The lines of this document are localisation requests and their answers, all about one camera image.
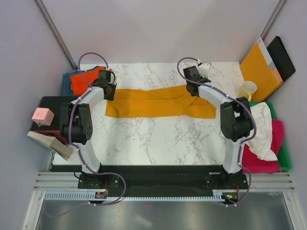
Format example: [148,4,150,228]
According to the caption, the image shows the pale yellow mug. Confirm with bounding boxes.
[238,81,257,102]

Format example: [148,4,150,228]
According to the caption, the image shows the folded orange t shirt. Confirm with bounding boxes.
[69,66,106,96]

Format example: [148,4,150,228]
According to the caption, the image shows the folded blue t shirt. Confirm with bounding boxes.
[62,66,101,97]

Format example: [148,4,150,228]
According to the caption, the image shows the metal frame post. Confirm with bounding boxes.
[260,0,288,41]
[33,0,78,70]

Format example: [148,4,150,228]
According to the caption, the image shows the white t shirt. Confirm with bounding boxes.
[246,102,278,161]

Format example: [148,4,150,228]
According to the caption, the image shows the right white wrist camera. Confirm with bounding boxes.
[197,62,212,78]

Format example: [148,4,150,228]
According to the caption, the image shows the beige book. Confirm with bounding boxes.
[27,131,72,161]

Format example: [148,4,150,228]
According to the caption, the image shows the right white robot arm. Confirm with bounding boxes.
[183,66,257,189]

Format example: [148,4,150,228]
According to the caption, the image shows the right metal frame post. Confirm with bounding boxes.
[260,0,288,41]

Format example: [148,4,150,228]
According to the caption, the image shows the black flat box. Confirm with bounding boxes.
[267,36,296,81]

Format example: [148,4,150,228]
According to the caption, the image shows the magenta t shirt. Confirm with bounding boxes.
[242,119,284,174]

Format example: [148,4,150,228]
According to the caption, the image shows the white slotted cable duct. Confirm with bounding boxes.
[44,190,238,202]

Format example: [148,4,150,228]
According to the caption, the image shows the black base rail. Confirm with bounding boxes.
[51,165,248,196]

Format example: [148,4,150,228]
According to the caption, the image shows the green plastic tray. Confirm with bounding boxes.
[248,101,292,171]

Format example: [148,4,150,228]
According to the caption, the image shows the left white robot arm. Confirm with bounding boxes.
[59,69,117,188]

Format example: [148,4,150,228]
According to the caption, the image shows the pink cube power adapter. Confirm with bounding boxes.
[32,107,55,127]

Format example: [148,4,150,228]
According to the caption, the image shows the yellow t shirt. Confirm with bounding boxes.
[106,85,216,119]

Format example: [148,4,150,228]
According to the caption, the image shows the black organizer box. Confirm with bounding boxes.
[30,96,77,144]

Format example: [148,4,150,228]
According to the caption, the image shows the left metal frame post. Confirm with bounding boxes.
[33,0,78,70]

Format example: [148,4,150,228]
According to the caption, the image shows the orange yellow envelope folder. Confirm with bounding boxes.
[240,38,283,102]

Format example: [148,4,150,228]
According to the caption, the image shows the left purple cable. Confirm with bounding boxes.
[43,52,128,218]

